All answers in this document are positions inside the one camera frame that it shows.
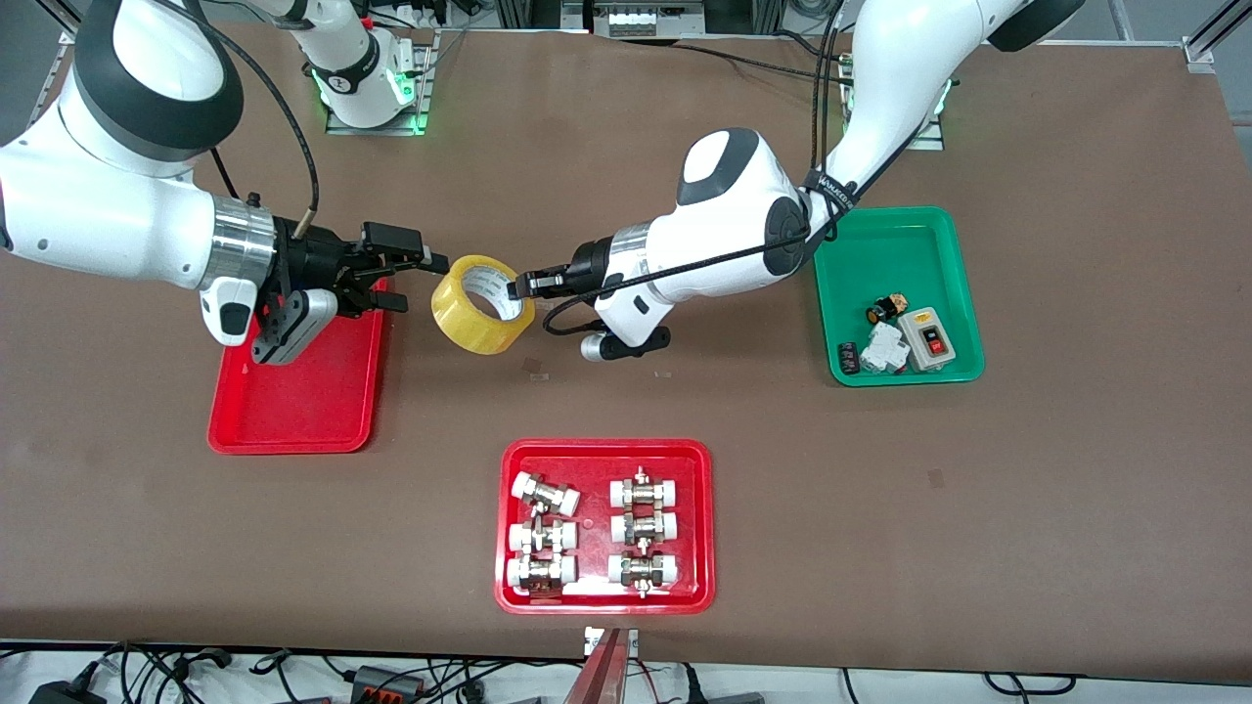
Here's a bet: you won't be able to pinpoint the grey power strip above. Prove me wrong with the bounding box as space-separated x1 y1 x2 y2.
592 0 707 38

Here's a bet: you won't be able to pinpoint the red plastic tray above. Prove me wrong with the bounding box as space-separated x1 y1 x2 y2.
494 438 717 616
206 277 389 457

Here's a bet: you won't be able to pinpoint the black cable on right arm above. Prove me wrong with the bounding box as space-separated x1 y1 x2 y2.
171 0 321 241

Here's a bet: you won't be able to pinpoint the red metal beam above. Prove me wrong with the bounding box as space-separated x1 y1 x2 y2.
562 628 629 704

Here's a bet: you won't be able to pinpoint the black box with orange plugs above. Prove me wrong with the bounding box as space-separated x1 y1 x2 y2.
350 666 428 701

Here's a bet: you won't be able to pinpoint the black power adapter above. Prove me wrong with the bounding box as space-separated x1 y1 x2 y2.
27 680 107 704

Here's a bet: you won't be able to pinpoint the grey on-off switch box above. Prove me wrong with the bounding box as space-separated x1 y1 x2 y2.
898 306 955 374

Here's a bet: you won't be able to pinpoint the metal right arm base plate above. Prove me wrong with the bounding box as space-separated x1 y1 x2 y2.
326 29 438 137

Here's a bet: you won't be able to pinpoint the aluminium frame strut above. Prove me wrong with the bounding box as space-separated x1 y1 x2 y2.
1182 0 1252 74
27 29 79 128

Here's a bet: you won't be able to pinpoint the green plastic tray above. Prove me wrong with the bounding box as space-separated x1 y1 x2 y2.
814 205 986 388

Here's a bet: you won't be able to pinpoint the clear yellowish packing tape roll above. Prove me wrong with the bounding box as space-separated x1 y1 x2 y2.
431 254 537 356

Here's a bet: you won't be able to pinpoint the metal pipe fitting white caps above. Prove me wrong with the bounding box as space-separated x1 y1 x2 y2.
506 553 578 594
508 518 579 556
610 508 680 549
512 471 582 517
607 550 681 599
609 466 682 509

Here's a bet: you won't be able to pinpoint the black cable across table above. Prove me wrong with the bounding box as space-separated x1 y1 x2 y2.
675 39 852 84

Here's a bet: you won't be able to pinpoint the white circuit breaker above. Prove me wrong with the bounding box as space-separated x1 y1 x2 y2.
859 321 913 375

